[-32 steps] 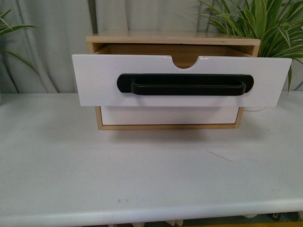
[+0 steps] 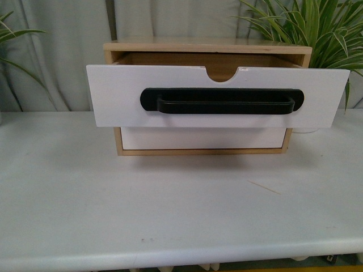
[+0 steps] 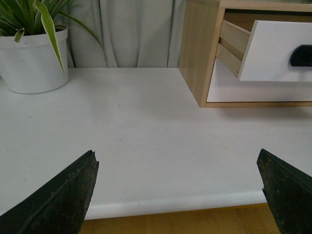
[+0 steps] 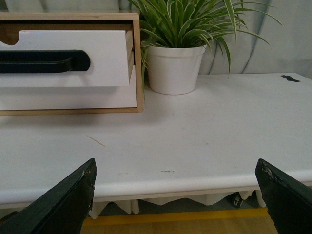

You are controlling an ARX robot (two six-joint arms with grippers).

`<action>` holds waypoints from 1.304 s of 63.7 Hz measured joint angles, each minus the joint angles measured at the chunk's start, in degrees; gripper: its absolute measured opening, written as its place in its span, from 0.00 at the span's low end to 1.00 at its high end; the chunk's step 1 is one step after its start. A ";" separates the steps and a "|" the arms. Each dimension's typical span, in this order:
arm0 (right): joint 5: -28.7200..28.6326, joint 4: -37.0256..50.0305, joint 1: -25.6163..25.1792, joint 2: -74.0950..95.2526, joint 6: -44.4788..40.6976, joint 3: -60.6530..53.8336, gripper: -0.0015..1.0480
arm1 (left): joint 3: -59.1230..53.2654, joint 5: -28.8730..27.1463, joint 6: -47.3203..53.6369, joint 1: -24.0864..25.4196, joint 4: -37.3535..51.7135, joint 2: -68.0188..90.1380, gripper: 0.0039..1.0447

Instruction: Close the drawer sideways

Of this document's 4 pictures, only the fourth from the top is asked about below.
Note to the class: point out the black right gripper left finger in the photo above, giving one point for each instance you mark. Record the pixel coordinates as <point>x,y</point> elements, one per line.
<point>62,209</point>

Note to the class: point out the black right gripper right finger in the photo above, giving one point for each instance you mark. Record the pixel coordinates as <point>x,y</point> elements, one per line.
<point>289,201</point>

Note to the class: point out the wooden toothpick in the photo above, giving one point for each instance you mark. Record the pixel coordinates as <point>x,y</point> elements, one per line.
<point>96,141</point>

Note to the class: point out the white scalloped table skirt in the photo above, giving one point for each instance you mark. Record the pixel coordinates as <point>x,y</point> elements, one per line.
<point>187,203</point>

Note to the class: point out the black tape piece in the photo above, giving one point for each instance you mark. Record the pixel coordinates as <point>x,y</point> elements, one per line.
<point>289,78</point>

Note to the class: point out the white plant pot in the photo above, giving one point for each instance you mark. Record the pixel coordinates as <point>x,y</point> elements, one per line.
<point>173,71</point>

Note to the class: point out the green spider plant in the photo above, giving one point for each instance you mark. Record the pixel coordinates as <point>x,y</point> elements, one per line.
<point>191,23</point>

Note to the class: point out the black upper drawer handle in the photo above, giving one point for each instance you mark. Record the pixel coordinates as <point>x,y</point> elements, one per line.
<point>43,61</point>

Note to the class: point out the wooden drawer cabinet frame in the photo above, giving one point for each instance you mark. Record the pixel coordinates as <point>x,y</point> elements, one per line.
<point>12,23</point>

